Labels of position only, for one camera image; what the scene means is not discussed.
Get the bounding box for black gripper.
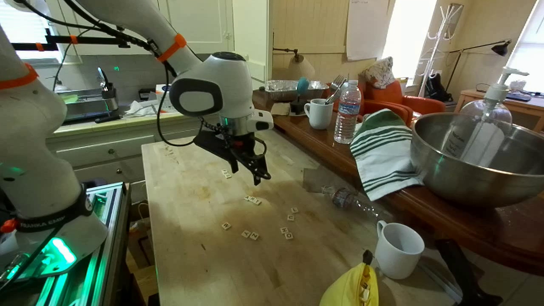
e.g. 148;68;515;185
224;132;272;187

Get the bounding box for brown cardboard sheet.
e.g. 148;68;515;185
270;100;292;119

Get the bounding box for white ceramic mug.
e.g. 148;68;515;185
302;96;335;130
372;219;426;282

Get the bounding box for crushed clear plastic bottle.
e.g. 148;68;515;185
302;166;382;221

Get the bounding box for aluminum foil tray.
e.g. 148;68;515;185
263;78;331;95

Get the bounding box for clear water bottle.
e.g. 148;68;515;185
331;78;364;146

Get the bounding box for gooseneck lamp tan shade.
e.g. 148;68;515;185
270;45;316;81

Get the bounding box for green striped white towel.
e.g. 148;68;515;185
348;107;425;204

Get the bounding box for crumpled white cloth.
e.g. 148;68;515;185
124;98;161;119

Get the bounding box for cream kitchen counter cabinet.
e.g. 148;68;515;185
47;95;251;197

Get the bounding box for yellow banana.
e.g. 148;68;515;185
318;249;382;306

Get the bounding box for patterned cloth bag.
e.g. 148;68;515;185
360;54;396;90

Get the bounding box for aluminum robot stand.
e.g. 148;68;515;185
0;180;132;306

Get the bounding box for black silver dispenser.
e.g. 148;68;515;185
93;66;124;124

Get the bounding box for orange chair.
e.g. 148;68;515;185
358;78;449;127

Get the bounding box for metal dish rack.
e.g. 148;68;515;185
56;86;109;125

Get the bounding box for clear plastic sheet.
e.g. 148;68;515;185
415;248;467;306

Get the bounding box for large steel mixing bowl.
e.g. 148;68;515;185
409;110;544;209

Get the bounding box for white coat rack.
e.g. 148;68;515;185
416;1;466;98

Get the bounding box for clear pump dispenser bottle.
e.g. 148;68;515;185
440;66;530;168

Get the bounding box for dark wooden side table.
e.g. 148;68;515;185
251;88;544;277

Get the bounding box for black desk lamp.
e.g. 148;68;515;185
443;39;513;91

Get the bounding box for light wooden desk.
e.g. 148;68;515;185
454;86;544;132

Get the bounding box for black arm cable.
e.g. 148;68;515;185
18;0;268;163

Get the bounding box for cream upper wall cabinet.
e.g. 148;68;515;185
44;0;234;56

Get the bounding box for white wall paper sheet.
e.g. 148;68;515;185
345;0;396;62

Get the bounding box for black camera boom bar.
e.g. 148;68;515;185
10;27;132;54

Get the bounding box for black strap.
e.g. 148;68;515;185
432;236;505;306

